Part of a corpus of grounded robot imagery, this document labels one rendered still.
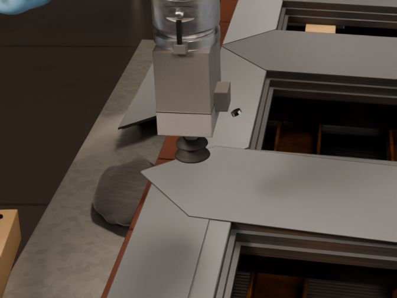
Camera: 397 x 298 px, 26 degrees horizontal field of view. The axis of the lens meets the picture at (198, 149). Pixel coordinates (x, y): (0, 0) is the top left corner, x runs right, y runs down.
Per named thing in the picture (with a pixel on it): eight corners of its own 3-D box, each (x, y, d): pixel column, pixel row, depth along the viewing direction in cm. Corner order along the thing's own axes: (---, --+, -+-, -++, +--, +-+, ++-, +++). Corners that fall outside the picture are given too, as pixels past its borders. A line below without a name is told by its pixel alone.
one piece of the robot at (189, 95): (234, 23, 89) (237, 159, 97) (244, -6, 97) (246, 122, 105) (143, 21, 91) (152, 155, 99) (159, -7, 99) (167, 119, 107)
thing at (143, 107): (216, 62, 190) (216, 46, 188) (184, 152, 157) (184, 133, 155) (162, 59, 192) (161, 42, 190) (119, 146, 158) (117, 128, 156)
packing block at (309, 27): (334, 42, 176) (335, 23, 174) (333, 51, 172) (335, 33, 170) (305, 39, 177) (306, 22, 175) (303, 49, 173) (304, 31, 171)
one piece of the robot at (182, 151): (205, 145, 100) (205, 160, 101) (210, 130, 104) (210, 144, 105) (172, 144, 101) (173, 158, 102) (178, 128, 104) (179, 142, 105)
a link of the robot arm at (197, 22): (223, -22, 96) (213, 3, 89) (224, 17, 98) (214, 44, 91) (158, -23, 97) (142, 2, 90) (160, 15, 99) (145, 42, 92)
